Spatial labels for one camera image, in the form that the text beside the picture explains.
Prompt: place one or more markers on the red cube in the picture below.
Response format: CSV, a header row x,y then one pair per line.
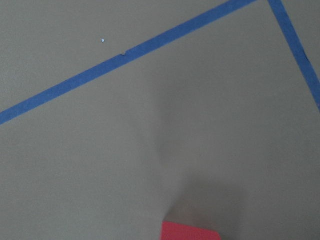
x,y
177,231

